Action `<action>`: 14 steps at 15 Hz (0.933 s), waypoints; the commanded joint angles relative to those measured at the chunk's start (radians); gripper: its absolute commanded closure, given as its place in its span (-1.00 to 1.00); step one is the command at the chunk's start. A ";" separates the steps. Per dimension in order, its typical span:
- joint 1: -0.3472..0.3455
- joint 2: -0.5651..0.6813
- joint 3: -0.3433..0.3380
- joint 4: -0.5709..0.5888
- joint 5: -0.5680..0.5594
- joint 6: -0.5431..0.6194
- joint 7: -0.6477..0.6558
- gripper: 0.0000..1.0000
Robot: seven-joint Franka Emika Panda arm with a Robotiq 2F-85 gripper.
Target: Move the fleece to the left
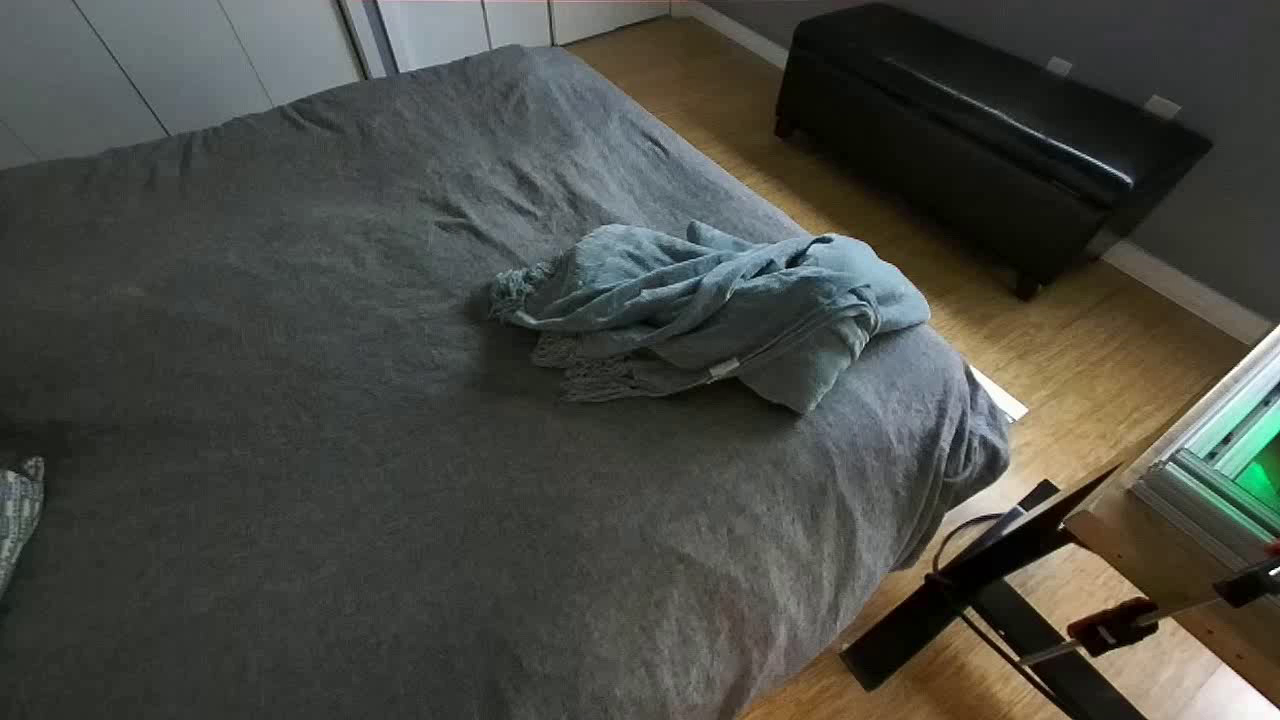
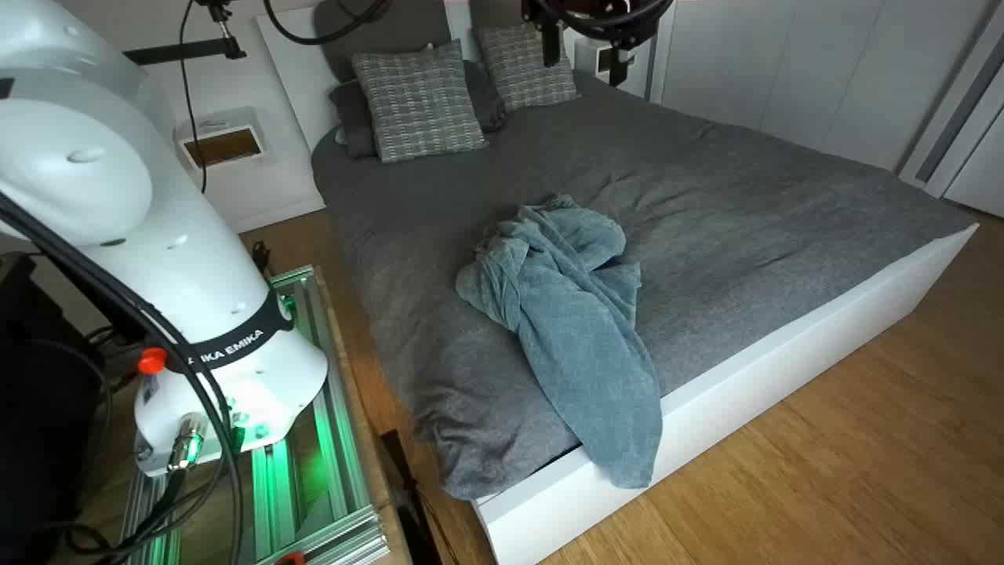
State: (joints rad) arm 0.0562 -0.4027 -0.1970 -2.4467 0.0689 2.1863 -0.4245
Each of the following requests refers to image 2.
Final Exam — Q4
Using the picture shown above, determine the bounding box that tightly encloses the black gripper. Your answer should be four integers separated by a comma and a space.
560, 0, 674, 89

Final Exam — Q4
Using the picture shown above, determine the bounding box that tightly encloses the blue fleece blanket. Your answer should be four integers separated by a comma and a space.
452, 191, 669, 494

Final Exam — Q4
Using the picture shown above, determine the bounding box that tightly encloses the white nightstand with wooden opening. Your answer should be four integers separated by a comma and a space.
169, 103, 330, 236
560, 27, 657, 103

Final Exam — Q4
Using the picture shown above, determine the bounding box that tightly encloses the grey checked pillow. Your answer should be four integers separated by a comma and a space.
473, 21, 581, 113
348, 41, 491, 166

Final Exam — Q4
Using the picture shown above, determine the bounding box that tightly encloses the grey headboard cushion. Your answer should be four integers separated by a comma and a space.
311, 0, 454, 86
464, 0, 539, 31

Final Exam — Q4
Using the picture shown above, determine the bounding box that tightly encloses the white wardrobe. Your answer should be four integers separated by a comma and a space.
650, 0, 998, 176

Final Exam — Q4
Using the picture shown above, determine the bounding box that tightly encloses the grey bed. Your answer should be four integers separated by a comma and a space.
311, 65, 982, 502

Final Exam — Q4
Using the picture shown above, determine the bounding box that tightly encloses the dark grey pillow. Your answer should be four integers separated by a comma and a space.
325, 58, 511, 164

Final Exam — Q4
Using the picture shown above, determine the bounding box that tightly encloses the white door with grey strip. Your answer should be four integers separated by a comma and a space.
894, 0, 1004, 220

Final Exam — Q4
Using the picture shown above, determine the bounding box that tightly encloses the small black floor object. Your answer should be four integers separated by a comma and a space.
246, 238, 276, 281

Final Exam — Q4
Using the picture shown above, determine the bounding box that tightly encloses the aluminium profile robot stand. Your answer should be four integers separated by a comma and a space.
121, 263, 394, 565

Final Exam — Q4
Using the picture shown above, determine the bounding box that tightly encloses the black box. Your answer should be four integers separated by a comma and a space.
0, 248, 106, 565

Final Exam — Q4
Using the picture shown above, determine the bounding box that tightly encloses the white bed frame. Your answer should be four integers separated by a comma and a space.
466, 220, 982, 565

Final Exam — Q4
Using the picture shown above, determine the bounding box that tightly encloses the black bar mount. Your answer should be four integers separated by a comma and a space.
121, 0, 252, 68

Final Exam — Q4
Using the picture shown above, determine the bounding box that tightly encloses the thin black hanging cable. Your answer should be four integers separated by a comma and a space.
172, 0, 214, 199

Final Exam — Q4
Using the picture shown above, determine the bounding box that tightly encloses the orange cable clip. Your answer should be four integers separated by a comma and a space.
136, 347, 172, 380

